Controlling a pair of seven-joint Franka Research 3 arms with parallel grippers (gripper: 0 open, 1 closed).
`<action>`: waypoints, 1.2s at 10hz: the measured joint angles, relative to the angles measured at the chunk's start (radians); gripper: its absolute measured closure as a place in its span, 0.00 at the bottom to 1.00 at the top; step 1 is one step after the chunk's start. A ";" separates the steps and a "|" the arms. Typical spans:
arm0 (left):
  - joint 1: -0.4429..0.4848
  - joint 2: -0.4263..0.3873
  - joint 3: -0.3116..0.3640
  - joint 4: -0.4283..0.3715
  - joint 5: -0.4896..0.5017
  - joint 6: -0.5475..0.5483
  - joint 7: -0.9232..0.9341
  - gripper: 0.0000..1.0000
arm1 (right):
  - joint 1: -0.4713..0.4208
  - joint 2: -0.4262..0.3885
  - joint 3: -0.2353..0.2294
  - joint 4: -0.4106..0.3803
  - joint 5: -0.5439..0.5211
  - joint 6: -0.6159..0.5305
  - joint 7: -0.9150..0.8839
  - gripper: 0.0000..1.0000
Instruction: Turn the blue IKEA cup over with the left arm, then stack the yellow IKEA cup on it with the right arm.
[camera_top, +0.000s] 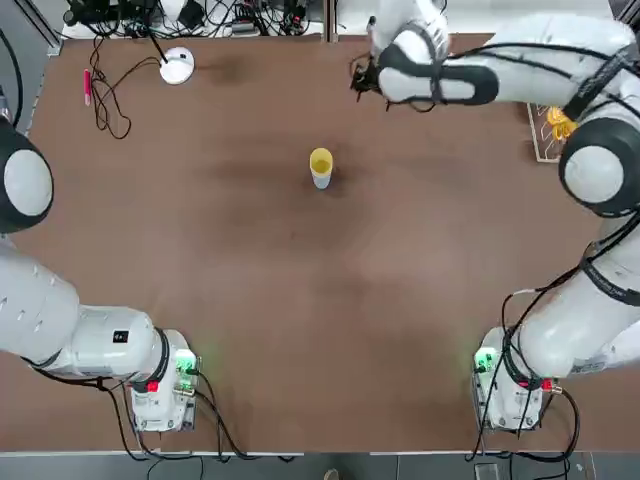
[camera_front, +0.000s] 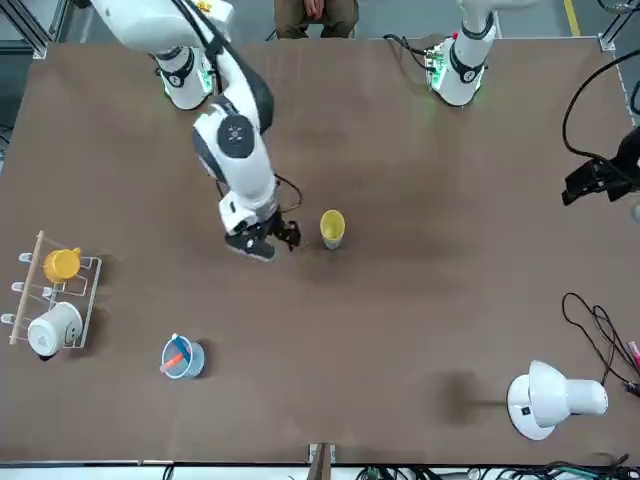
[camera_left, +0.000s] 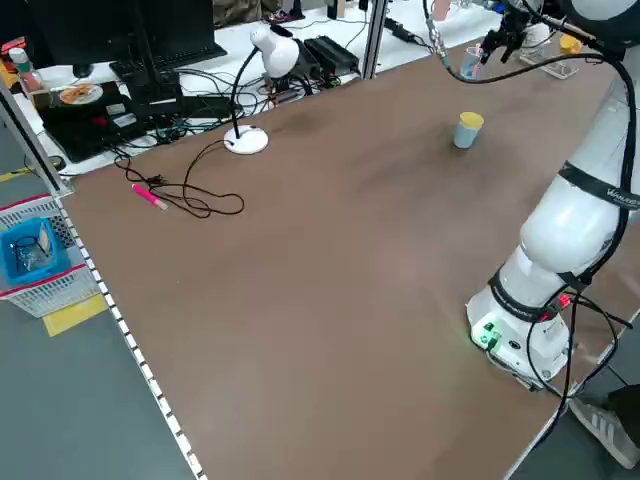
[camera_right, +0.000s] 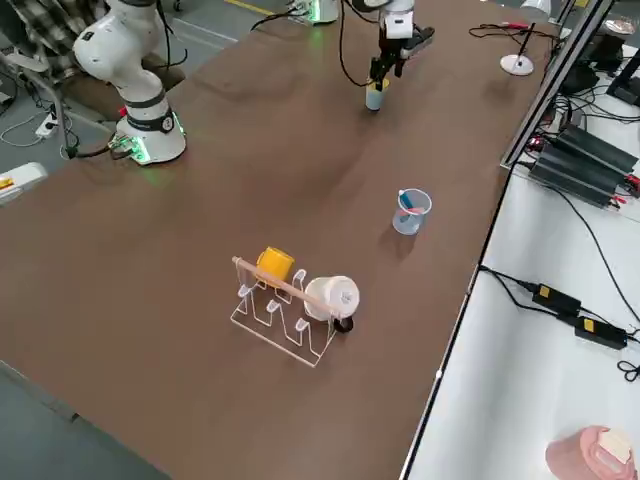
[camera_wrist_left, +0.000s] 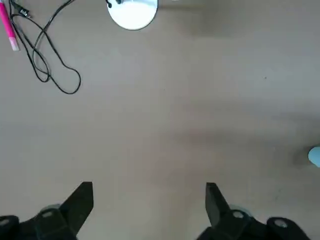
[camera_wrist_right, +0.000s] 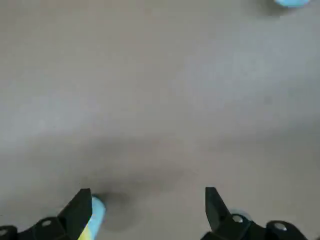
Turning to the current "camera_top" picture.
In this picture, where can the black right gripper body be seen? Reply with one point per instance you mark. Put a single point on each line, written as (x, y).
(369, 80)

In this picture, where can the yellow plastic cup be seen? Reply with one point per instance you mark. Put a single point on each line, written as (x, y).
(321, 161)

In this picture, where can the light blue plastic cup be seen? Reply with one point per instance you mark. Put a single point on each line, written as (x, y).
(321, 182)

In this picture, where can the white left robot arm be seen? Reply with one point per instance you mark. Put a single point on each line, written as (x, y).
(100, 345)

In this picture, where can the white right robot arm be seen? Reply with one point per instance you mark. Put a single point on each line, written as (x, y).
(550, 60)

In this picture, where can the clear rack with wooden rod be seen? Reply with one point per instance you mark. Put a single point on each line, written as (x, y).
(540, 145)

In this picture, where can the yellow mug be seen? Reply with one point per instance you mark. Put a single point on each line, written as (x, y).
(557, 122)

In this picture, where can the white desk lamp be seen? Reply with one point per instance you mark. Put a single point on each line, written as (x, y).
(176, 65)

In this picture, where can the pink marker pen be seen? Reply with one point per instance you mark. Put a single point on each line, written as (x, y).
(87, 87)

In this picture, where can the grey aluminium frame post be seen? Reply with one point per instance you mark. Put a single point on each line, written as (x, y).
(50, 37)
(330, 22)

